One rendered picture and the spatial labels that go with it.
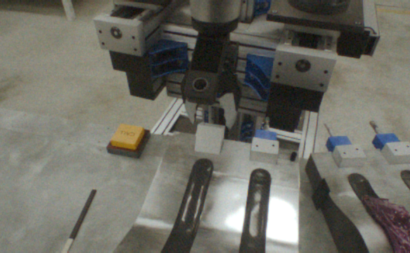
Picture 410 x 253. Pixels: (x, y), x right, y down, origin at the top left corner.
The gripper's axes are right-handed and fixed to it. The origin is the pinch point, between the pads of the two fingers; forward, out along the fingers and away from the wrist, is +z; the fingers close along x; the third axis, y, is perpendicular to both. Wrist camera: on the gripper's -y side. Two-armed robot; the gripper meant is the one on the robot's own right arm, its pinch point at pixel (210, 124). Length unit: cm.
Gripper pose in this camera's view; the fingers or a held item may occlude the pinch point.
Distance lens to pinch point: 57.6
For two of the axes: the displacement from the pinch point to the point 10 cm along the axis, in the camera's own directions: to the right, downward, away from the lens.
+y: 2.2, -6.6, 7.2
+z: 0.0, 7.3, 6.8
